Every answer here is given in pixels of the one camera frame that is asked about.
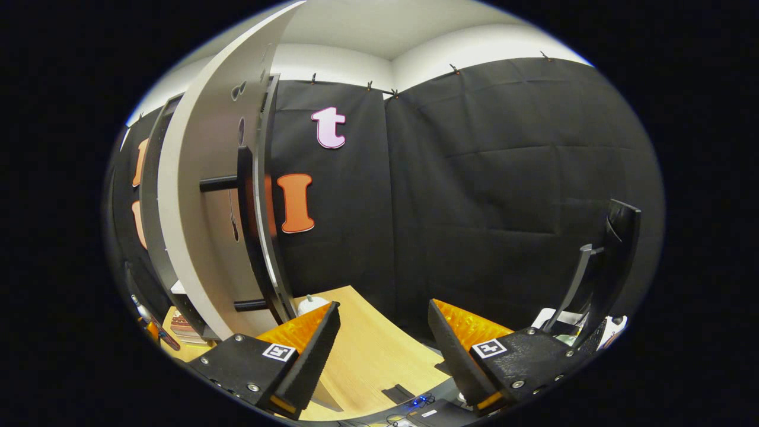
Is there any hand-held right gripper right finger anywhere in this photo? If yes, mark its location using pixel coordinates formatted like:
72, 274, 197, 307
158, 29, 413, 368
427, 298, 589, 417

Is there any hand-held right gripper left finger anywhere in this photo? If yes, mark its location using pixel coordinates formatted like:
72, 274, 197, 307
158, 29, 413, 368
186, 300, 342, 421

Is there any beige cabinet door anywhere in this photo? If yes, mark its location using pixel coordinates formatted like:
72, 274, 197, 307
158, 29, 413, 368
157, 0, 306, 342

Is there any brown cover book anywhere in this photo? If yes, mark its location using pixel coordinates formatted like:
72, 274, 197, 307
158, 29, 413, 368
170, 307, 206, 346

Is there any black electronic device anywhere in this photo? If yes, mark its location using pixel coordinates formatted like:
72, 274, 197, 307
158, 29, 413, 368
406, 409, 476, 427

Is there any white round object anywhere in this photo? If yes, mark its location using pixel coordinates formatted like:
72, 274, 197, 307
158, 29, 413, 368
296, 293, 330, 317

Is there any black backdrop cloth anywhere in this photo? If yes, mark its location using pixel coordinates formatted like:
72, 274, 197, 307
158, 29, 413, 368
110, 56, 665, 346

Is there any black stand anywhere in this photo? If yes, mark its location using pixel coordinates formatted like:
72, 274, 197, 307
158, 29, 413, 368
542, 199, 643, 351

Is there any small black bracket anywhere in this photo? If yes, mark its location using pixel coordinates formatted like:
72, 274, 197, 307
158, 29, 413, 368
381, 384, 416, 406

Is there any black door handle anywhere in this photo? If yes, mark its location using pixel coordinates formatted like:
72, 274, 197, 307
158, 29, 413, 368
199, 145, 270, 313

